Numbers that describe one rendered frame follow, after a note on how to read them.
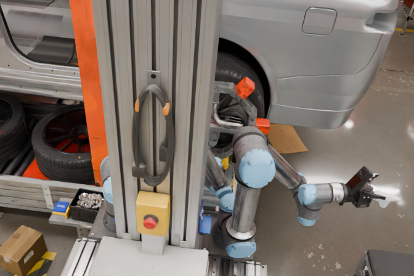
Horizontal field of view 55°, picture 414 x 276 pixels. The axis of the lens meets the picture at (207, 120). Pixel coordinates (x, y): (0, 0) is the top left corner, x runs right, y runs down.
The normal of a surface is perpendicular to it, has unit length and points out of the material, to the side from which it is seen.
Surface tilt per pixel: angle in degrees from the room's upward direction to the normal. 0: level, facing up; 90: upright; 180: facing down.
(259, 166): 83
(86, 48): 90
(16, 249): 0
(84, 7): 90
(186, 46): 90
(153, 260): 0
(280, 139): 1
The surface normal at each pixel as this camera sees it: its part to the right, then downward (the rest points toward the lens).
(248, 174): 0.15, 0.51
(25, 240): 0.07, -0.79
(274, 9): -0.09, 0.60
